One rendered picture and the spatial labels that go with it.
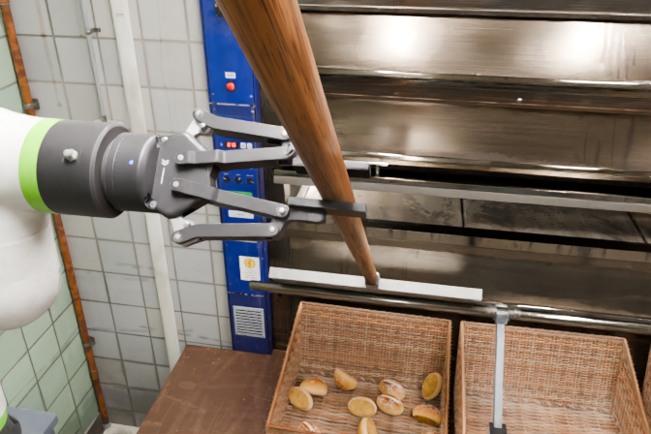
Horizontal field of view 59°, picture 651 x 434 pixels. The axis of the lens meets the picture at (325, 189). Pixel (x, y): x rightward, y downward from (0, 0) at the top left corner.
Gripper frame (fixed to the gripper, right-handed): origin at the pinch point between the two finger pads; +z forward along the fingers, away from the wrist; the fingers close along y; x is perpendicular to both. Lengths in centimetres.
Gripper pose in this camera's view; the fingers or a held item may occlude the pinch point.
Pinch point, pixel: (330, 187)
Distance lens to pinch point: 52.9
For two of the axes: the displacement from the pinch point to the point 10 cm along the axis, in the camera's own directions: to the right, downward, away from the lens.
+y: -1.1, 9.7, -2.2
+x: -1.1, -2.4, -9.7
